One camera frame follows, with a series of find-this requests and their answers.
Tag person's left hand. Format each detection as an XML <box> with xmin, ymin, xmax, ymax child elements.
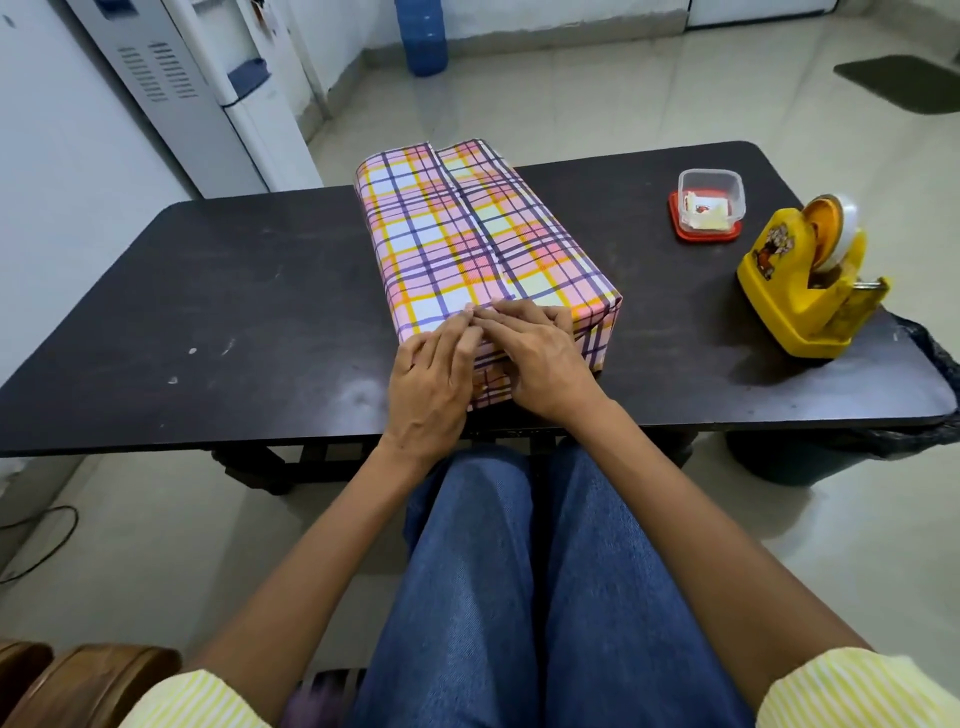
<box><xmin>384</xmin><ymin>306</ymin><xmax>487</xmax><ymax>460</ymax></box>

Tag person's right hand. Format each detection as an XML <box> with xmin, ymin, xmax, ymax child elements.
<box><xmin>468</xmin><ymin>298</ymin><xmax>610</xmax><ymax>430</ymax></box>

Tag plaid gift box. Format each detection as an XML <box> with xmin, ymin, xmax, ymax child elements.
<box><xmin>354</xmin><ymin>138</ymin><xmax>624</xmax><ymax>412</ymax></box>

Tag person's left forearm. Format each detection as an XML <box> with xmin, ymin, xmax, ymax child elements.
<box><xmin>183</xmin><ymin>438</ymin><xmax>453</xmax><ymax>727</ymax></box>

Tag person's right forearm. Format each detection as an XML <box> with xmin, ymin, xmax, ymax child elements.
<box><xmin>558</xmin><ymin>401</ymin><xmax>875</xmax><ymax>710</ymax></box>

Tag red container lid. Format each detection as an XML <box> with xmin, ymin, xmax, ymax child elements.
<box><xmin>668</xmin><ymin>190</ymin><xmax>744</xmax><ymax>244</ymax></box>

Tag blue jeans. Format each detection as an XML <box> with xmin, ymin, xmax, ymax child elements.
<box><xmin>347</xmin><ymin>441</ymin><xmax>757</xmax><ymax>728</ymax></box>

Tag small white packet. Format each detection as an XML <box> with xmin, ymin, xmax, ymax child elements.
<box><xmin>682</xmin><ymin>191</ymin><xmax>730</xmax><ymax>231</ymax></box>

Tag clear plastic container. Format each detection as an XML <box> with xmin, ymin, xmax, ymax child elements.
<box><xmin>677</xmin><ymin>168</ymin><xmax>747</xmax><ymax>232</ymax></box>

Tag yellow tape dispenser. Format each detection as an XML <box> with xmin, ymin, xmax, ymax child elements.
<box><xmin>736</xmin><ymin>206</ymin><xmax>892</xmax><ymax>360</ymax></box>

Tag white water dispenser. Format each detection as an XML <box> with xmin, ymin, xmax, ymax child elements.
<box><xmin>161</xmin><ymin>0</ymin><xmax>325</xmax><ymax>193</ymax></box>

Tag blue water bottle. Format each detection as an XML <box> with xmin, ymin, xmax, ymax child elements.
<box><xmin>393</xmin><ymin>0</ymin><xmax>450</xmax><ymax>78</ymax></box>

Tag black bin with bag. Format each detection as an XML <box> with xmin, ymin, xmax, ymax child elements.
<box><xmin>725</xmin><ymin>315</ymin><xmax>960</xmax><ymax>489</ymax></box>

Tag purple black sandal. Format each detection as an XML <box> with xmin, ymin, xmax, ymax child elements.
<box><xmin>283</xmin><ymin>667</ymin><xmax>369</xmax><ymax>728</ymax></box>

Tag clear tape roll orange core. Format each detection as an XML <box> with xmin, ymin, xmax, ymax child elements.
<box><xmin>801</xmin><ymin>193</ymin><xmax>861</xmax><ymax>274</ymax></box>

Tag white vented appliance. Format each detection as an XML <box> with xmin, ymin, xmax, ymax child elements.
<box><xmin>66</xmin><ymin>0</ymin><xmax>270</xmax><ymax>200</ymax></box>

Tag brown wooden chair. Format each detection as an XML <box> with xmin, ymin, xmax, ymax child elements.
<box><xmin>0</xmin><ymin>639</ymin><xmax>183</xmax><ymax>728</ymax></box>

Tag dark floor mat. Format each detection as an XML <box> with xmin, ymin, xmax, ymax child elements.
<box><xmin>833</xmin><ymin>54</ymin><xmax>960</xmax><ymax>116</ymax></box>

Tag yellow striped shirt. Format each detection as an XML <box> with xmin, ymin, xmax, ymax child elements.
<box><xmin>118</xmin><ymin>646</ymin><xmax>960</xmax><ymax>728</ymax></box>

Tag black table frame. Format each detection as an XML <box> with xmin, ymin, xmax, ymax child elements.
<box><xmin>211</xmin><ymin>429</ymin><xmax>699</xmax><ymax>496</ymax></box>

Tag black floor cable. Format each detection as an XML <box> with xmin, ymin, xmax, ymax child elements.
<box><xmin>0</xmin><ymin>504</ymin><xmax>81</xmax><ymax>586</ymax></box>

